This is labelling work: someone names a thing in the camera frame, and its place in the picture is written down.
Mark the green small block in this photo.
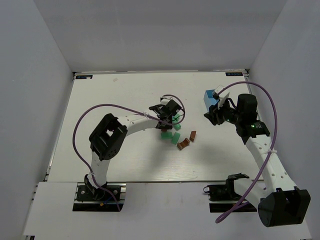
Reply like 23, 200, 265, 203
172, 116, 180, 122

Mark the blue plastic box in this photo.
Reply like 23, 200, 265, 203
203, 89, 219, 111

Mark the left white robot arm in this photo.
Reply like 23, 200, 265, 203
80, 95, 185, 200

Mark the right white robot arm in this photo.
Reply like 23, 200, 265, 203
204, 93, 311, 227

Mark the green flat block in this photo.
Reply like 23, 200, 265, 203
160, 131, 173, 140

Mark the green long block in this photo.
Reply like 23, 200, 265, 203
171, 132, 181, 145

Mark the brown small block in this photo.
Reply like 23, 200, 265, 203
189, 130, 197, 142

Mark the brown arch block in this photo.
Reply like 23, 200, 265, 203
177, 138, 190, 151

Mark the right blue corner label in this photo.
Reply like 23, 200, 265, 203
225, 72, 243, 77

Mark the blue corner label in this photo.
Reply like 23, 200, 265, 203
75, 75, 93, 80
225, 72, 243, 77

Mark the left blue corner label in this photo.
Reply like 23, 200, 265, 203
75, 75, 93, 80

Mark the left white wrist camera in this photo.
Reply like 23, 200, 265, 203
160, 96, 173, 106

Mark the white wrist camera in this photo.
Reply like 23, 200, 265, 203
212, 85, 230, 109
160, 96, 173, 106

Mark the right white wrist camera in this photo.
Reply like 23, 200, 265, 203
212, 85, 230, 109

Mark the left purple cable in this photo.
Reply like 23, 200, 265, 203
72, 94, 187, 211

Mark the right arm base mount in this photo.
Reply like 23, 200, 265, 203
203, 184, 241, 213

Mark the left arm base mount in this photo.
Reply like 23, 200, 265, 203
72, 183, 126, 212

